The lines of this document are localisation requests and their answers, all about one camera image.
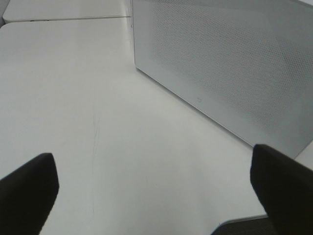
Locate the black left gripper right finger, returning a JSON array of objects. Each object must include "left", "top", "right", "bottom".
[{"left": 250, "top": 144, "right": 313, "bottom": 235}]

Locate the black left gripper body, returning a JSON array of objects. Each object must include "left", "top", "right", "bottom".
[{"left": 212, "top": 217, "right": 271, "bottom": 235}]

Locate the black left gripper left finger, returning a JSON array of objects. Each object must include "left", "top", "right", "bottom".
[{"left": 0, "top": 153, "right": 59, "bottom": 235}]

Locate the white microwave door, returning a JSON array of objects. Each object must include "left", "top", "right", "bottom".
[{"left": 132, "top": 0, "right": 313, "bottom": 158}]

